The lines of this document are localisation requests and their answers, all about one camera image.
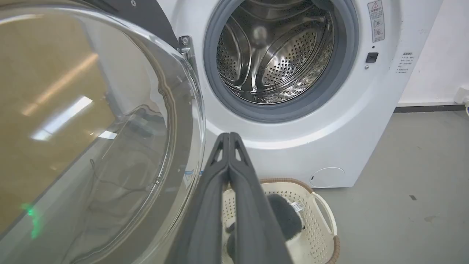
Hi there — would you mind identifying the white perforated laundry basket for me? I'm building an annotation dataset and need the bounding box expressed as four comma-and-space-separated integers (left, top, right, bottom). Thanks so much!
221, 178, 340, 264

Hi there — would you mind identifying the dark grey plush toy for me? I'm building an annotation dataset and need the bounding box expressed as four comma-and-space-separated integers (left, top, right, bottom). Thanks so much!
225, 194, 304, 261

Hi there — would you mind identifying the white front-load washing machine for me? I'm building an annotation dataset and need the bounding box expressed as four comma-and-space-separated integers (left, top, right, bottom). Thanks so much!
156, 0, 444, 189

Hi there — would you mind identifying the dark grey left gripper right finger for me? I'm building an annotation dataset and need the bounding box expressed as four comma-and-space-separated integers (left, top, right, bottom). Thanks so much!
229, 132, 293, 264

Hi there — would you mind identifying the white wall power adapter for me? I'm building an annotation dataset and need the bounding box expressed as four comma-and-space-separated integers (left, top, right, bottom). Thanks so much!
454, 85, 469, 116

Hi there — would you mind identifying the round glass washing machine door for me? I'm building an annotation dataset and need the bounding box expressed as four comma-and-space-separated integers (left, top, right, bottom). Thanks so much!
0, 0, 206, 264

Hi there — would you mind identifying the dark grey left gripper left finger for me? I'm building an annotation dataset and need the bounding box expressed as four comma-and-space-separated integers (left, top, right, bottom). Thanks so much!
166, 133, 230, 264

